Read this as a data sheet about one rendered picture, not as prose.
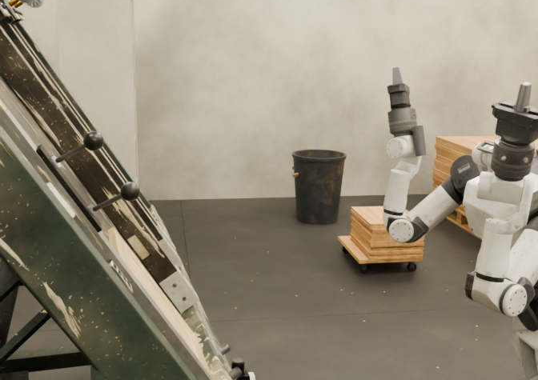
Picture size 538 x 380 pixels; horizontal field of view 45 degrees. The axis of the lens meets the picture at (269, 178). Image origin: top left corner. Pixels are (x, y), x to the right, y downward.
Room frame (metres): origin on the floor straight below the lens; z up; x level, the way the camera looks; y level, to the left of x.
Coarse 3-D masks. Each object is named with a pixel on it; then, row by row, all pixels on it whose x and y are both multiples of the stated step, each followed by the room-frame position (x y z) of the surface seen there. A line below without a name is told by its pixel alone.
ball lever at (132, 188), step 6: (126, 186) 1.22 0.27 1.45; (132, 186) 1.22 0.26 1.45; (138, 186) 1.23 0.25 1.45; (120, 192) 1.22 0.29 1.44; (126, 192) 1.21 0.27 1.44; (132, 192) 1.21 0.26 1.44; (138, 192) 1.22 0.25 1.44; (114, 198) 1.24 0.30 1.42; (120, 198) 1.24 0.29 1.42; (126, 198) 1.22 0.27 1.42; (132, 198) 1.22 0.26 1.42; (90, 204) 1.26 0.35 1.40; (102, 204) 1.24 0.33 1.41; (108, 204) 1.24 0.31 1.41; (90, 210) 1.25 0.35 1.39; (96, 210) 1.25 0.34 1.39
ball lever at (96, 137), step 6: (90, 132) 1.21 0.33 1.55; (96, 132) 1.21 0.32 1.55; (84, 138) 1.20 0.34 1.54; (90, 138) 1.20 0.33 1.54; (96, 138) 1.20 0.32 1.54; (102, 138) 1.21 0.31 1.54; (84, 144) 1.20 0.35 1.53; (90, 144) 1.19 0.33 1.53; (96, 144) 1.20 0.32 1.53; (102, 144) 1.21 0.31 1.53; (72, 150) 1.22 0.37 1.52; (78, 150) 1.22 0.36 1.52; (54, 156) 1.24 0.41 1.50; (60, 156) 1.23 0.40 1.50; (66, 156) 1.23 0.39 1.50; (54, 162) 1.23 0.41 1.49; (60, 162) 1.24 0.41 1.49
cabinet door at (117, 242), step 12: (120, 240) 1.62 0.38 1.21; (120, 252) 1.49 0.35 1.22; (132, 252) 1.68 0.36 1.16; (132, 264) 1.56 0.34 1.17; (144, 276) 1.61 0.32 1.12; (156, 288) 1.65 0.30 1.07; (156, 300) 1.52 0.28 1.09; (168, 300) 1.70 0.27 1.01; (168, 312) 1.57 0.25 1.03; (180, 324) 1.63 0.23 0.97; (192, 336) 1.66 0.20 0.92; (192, 348) 1.54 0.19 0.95; (204, 360) 1.57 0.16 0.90
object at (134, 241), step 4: (132, 236) 1.87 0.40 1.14; (136, 236) 1.87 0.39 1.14; (128, 240) 1.86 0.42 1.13; (132, 240) 1.87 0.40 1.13; (136, 240) 1.87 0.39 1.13; (132, 244) 1.87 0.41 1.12; (136, 244) 1.87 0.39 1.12; (140, 244) 1.87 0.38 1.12; (136, 248) 1.87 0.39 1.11; (140, 248) 1.87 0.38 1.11; (144, 248) 1.88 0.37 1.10; (136, 252) 1.87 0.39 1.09; (140, 252) 1.87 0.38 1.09; (144, 252) 1.88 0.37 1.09; (148, 252) 1.88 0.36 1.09; (140, 256) 1.87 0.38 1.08; (144, 256) 1.88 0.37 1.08
